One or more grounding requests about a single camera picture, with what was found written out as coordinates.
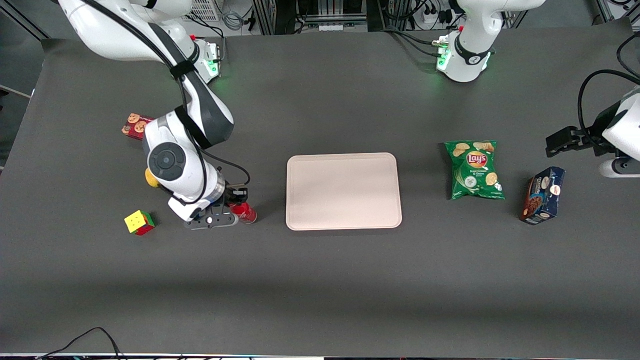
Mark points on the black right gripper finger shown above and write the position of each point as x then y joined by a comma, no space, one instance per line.
243,193
228,206

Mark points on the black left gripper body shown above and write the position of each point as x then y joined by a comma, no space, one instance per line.
591,136

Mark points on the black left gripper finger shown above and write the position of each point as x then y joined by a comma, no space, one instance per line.
557,142
577,140

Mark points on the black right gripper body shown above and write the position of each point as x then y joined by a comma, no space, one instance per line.
231,194

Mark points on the red coke bottle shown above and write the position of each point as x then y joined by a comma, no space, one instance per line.
246,213

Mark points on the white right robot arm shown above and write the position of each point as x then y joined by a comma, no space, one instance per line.
177,185

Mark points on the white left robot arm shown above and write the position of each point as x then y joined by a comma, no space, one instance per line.
470,65

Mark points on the beige plastic tray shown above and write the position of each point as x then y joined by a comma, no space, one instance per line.
344,191

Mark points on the blue chocolate cookie box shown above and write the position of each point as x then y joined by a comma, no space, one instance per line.
544,196

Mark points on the yellow lemon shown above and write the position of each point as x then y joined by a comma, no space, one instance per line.
149,179

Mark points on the green Lay's chips bag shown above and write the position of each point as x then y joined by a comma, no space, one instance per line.
476,172

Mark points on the colourful puzzle cube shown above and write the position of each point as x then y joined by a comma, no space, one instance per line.
139,222

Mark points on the red cookie box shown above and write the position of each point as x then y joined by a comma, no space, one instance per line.
134,126

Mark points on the white power strip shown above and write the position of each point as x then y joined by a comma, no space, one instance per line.
432,17

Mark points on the white perforated box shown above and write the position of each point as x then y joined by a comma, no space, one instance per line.
207,9

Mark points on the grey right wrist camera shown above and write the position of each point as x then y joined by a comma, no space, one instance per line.
210,221

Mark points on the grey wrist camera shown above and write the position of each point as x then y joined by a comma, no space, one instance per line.
617,168
210,221

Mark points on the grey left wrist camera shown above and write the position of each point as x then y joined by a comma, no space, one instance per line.
617,168

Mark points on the aluminium profile frame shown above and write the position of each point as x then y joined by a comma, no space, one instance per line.
607,10

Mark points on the black metal rack frame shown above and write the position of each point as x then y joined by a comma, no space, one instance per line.
310,12

